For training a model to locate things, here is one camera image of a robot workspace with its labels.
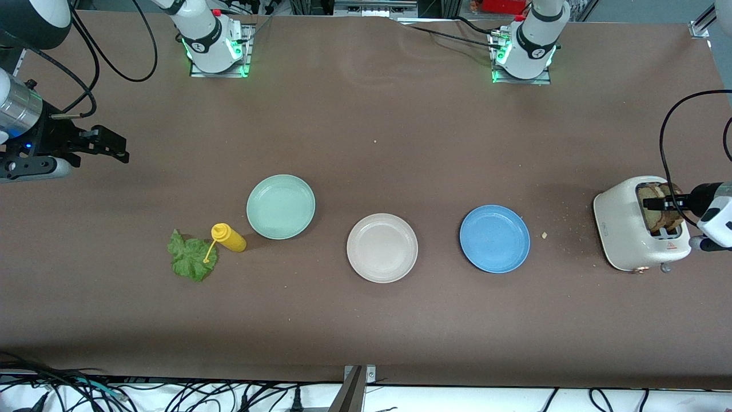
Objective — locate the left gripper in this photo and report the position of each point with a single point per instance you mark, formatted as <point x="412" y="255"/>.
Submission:
<point x="695" y="197"/>

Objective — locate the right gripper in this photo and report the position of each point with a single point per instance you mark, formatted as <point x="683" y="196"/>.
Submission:
<point x="50" y="136"/>

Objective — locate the toasted bread slice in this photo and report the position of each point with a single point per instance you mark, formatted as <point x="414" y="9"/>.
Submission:
<point x="649" y="220"/>
<point x="676" y="220"/>

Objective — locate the green lettuce leaf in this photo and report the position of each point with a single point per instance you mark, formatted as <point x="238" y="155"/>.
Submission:
<point x="189" y="264"/>

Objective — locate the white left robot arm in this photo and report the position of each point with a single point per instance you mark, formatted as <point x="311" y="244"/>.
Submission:
<point x="532" y="51"/>

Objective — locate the blue plate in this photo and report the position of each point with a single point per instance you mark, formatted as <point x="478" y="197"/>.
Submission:
<point x="494" y="239"/>

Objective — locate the green plate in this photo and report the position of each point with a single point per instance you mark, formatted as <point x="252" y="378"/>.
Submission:
<point x="280" y="207"/>

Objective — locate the beige plate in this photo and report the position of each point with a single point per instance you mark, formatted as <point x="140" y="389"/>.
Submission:
<point x="382" y="249"/>

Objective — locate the white toaster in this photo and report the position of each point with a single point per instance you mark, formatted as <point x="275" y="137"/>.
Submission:
<point x="617" y="229"/>

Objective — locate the yellow mustard squeeze bottle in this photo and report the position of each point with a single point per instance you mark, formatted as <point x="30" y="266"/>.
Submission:
<point x="231" y="240"/>

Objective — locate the red box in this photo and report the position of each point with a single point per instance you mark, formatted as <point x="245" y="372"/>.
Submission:
<point x="497" y="6"/>

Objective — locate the grey metal rack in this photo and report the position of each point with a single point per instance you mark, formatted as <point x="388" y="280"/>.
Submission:
<point x="374" y="7"/>

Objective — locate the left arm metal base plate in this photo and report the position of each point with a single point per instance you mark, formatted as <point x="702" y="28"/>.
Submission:
<point x="543" y="82"/>

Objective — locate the aluminium frame profile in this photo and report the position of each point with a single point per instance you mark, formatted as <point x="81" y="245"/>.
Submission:
<point x="699" y="30"/>

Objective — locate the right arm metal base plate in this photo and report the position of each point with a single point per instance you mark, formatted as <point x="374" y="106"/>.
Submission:
<point x="247" y="40"/>

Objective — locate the aluminium edge bracket profile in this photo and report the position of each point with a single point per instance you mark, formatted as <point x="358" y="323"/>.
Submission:
<point x="351" y="395"/>

